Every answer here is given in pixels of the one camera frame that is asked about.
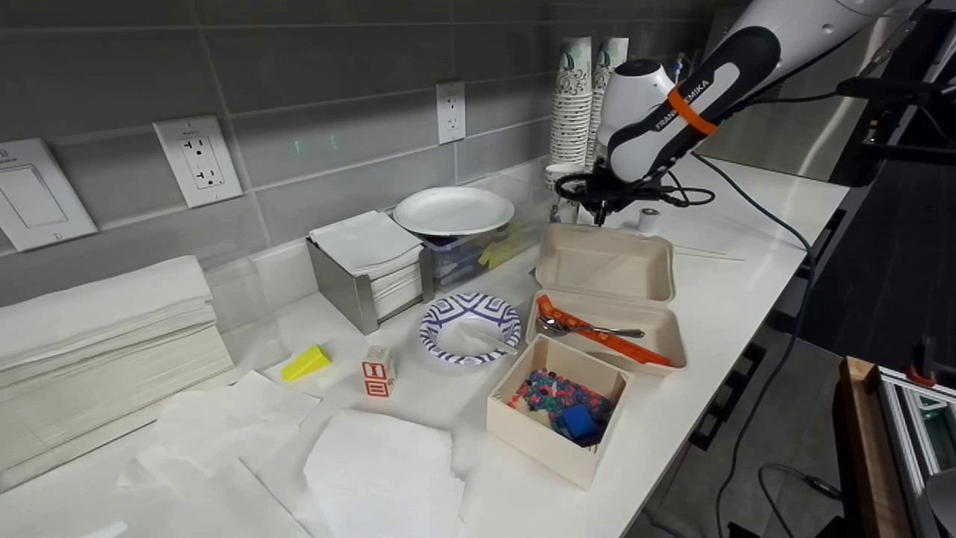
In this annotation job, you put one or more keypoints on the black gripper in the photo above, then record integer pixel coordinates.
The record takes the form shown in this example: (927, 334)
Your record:
(605, 194)

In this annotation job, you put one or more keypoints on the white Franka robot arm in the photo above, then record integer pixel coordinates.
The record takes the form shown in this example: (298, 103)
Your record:
(717, 77)

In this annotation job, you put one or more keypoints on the beige clamshell food pack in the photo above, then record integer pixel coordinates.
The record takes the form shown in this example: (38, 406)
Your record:
(607, 270)

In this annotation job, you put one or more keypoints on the silver spoon in food pack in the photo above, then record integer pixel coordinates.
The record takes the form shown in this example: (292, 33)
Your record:
(587, 330)

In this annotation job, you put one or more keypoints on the small white creamer cup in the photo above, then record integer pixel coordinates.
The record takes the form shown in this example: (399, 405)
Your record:
(649, 219)

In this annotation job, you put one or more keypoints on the tall paper cup stack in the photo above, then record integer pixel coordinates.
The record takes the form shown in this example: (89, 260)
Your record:
(571, 98)
(611, 53)

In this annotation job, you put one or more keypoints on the orange plastic utensil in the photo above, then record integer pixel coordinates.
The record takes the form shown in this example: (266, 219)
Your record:
(602, 334)

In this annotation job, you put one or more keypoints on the clear plastic container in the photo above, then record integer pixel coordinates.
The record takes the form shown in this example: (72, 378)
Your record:
(463, 257)

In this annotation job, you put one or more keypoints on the blue patterned paper bowl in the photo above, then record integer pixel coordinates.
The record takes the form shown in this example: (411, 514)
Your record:
(471, 330)

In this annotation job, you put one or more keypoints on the blue block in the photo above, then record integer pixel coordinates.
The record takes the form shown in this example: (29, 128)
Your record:
(579, 423)

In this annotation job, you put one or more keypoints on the wooden box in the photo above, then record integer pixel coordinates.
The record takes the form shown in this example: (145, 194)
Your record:
(543, 429)

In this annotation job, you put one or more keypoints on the metal napkin holder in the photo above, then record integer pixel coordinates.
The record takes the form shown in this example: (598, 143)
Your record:
(363, 270)

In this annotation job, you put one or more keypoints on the black tripod stand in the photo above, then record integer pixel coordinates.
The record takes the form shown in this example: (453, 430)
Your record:
(897, 98)

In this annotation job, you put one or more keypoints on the yellow block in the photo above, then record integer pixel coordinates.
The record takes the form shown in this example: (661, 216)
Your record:
(302, 361)

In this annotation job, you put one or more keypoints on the white tissue sheet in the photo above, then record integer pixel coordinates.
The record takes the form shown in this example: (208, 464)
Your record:
(384, 472)
(198, 458)

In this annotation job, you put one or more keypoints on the white paper towel stack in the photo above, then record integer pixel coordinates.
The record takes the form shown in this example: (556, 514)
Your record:
(99, 346)

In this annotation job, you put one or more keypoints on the white wall outlet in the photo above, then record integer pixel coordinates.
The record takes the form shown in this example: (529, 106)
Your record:
(450, 112)
(198, 158)

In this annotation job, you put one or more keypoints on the aluminium frame wooden cart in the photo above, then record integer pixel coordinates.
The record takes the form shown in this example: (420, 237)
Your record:
(897, 448)

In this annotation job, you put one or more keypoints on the white light switch plate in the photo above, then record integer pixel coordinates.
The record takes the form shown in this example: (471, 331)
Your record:
(32, 194)

